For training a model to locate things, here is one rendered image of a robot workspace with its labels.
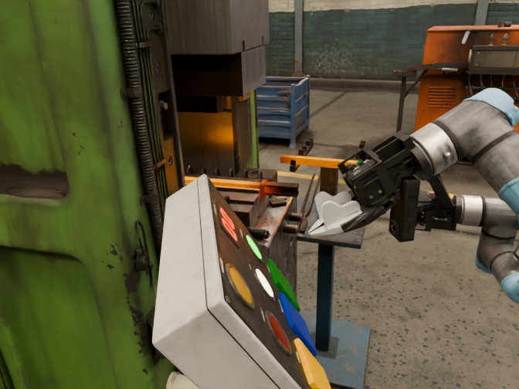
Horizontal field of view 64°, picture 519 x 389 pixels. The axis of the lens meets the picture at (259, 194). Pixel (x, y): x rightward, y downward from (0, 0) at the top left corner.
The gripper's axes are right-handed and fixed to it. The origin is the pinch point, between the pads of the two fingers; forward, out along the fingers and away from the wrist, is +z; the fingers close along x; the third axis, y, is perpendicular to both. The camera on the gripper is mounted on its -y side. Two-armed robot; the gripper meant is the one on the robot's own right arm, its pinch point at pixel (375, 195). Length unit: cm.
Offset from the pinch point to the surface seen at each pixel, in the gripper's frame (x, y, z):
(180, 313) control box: -73, -18, 18
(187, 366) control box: -75, -13, 17
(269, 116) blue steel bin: 356, 66, 119
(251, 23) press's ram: -4, -42, 31
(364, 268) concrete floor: 119, 100, 1
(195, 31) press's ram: -17, -41, 39
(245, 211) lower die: -11.7, 2.0, 31.6
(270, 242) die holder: -14.2, 9.1, 24.7
